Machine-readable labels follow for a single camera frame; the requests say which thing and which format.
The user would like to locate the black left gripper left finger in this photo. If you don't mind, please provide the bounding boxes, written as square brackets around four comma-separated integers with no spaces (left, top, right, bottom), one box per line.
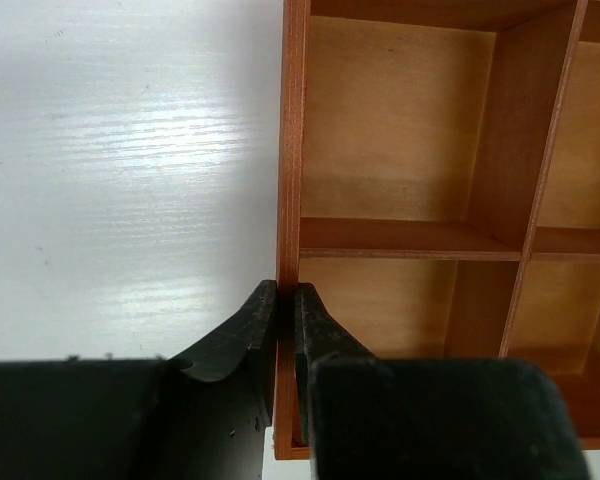
[0,280,278,479]

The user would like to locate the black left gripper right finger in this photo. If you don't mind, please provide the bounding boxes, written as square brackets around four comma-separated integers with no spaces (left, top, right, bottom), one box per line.
[294,283,590,479]

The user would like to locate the orange compartment tray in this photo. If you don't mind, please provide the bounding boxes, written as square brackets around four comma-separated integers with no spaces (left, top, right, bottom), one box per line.
[277,1,600,450]

